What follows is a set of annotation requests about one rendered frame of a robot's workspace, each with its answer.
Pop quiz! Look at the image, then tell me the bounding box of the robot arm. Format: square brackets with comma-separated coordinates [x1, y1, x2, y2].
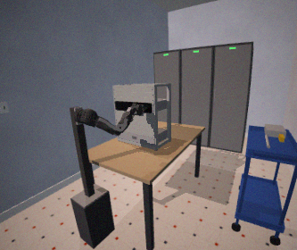
[74, 107, 137, 136]

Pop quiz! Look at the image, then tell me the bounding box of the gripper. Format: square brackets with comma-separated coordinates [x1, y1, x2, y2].
[131, 104, 148, 116]

